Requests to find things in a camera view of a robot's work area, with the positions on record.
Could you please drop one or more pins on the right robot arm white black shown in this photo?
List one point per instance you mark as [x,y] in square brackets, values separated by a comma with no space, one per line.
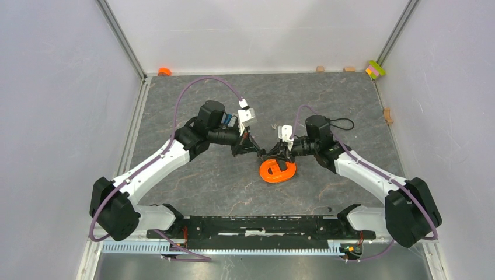
[408,213]

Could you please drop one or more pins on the orange ring toy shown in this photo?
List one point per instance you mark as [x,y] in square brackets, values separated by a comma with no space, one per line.
[273,171]

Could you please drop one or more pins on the blue grey toy brick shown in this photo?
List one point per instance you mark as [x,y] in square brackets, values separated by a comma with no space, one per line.
[229,120]

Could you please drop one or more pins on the green pink brick stack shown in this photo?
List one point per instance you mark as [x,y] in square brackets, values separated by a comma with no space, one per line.
[374,70]

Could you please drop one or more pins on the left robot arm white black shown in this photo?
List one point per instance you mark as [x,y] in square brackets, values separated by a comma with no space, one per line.
[115,205]

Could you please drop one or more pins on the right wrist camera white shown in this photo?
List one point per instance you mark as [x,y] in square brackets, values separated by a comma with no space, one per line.
[285,134]

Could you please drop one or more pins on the wooden block left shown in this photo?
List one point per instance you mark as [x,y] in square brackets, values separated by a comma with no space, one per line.
[320,69]

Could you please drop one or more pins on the wooden arch piece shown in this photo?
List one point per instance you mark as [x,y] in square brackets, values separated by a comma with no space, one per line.
[387,116]

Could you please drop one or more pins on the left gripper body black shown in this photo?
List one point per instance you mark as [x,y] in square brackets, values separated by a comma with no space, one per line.
[236,149]

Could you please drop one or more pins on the black cable loop lock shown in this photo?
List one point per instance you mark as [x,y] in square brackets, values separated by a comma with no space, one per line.
[344,124]

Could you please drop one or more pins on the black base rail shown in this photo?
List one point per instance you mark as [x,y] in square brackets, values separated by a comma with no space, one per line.
[263,232]

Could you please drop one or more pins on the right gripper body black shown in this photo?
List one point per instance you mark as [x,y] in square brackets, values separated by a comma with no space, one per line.
[289,156]

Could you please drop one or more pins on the orange cap at wall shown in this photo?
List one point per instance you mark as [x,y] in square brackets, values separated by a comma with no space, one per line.
[163,71]

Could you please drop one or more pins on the white toothed cable duct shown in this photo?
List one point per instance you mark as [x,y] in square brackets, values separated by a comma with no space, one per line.
[163,247]

